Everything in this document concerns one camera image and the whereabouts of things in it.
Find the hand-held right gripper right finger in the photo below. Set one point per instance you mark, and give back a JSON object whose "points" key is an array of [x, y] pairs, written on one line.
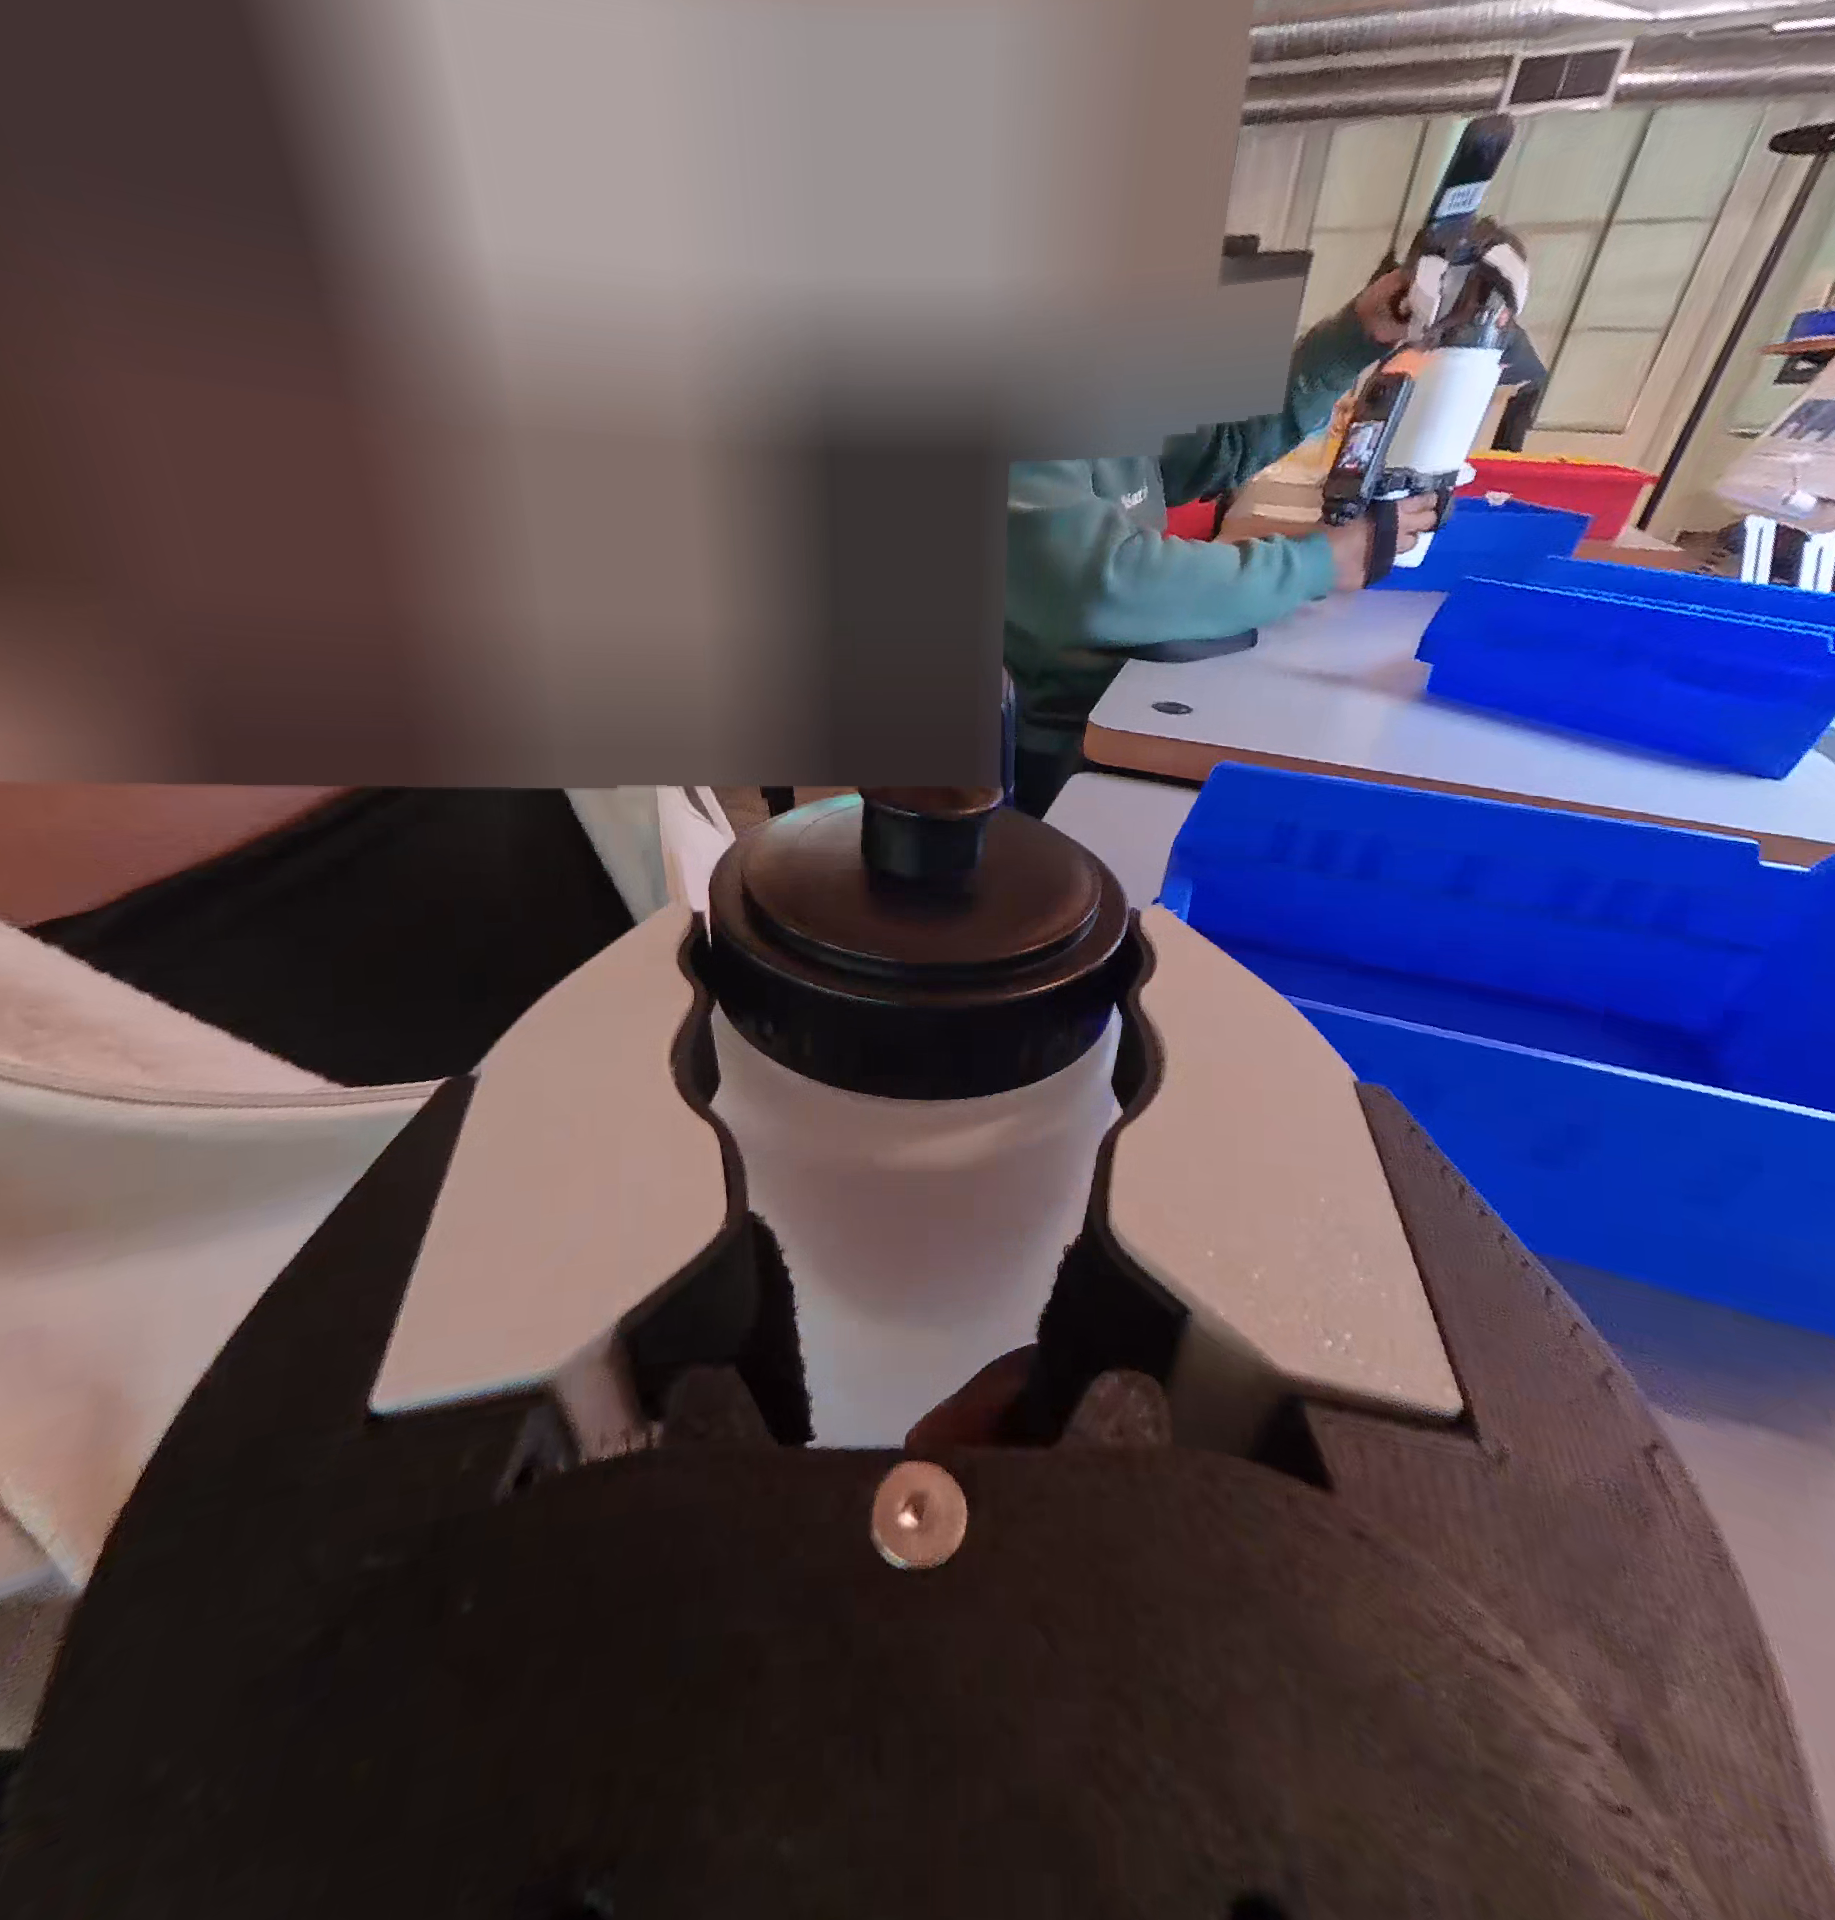
{"points": [[1278, 1199]]}

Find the white ceiling vent grille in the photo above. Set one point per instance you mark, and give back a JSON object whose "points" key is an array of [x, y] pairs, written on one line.
{"points": [[1565, 76]]}

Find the white plastic bottle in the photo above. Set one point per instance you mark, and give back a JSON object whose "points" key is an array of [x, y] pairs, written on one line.
{"points": [[917, 1229]]}

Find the white board stand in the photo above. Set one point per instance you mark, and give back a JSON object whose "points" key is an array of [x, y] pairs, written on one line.
{"points": [[1757, 548]]}

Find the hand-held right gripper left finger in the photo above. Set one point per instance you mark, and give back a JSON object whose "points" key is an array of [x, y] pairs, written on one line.
{"points": [[555, 1199]]}

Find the red plastic bin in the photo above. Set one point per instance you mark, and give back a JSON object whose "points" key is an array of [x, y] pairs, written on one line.
{"points": [[1576, 488]]}

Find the person's black shirt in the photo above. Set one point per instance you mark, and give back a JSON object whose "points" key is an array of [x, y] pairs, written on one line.
{"points": [[345, 961]]}

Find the blue plastic bin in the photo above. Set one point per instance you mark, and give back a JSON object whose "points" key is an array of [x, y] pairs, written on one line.
{"points": [[1636, 678], [1500, 540], [1606, 1199]]}

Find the black bottle lid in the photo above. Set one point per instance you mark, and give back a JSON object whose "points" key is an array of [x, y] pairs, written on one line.
{"points": [[917, 976]]}

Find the black floor lamp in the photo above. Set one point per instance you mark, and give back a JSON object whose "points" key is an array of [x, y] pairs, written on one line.
{"points": [[1825, 141]]}

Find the printed instruction board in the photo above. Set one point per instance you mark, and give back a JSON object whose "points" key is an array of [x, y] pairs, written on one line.
{"points": [[1816, 434]]}

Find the person's right hand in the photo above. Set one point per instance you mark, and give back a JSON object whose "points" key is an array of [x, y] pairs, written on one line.
{"points": [[978, 1403]]}

